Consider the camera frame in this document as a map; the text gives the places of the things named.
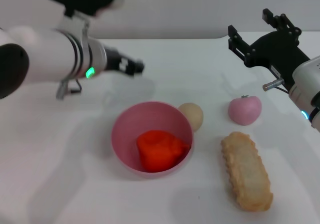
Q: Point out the orange toy fruit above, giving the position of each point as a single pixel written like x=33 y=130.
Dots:
x=160 y=150

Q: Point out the pink toy peach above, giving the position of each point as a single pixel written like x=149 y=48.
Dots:
x=243 y=110

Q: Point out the golden toast slice toy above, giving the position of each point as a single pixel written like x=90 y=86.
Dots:
x=246 y=171

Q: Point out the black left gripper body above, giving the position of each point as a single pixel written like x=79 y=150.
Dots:
x=116 y=62

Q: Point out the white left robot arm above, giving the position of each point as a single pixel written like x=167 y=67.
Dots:
x=50 y=59

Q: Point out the pink plastic bowl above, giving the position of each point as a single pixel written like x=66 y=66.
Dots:
x=127 y=126

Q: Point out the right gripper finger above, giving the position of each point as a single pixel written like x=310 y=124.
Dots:
x=238 y=44
x=282 y=22

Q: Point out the beige round toy bun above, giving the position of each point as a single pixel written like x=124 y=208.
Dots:
x=193 y=115

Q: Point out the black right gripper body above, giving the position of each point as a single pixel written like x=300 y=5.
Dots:
x=275 y=52

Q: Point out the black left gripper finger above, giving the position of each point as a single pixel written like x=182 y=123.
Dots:
x=136 y=65

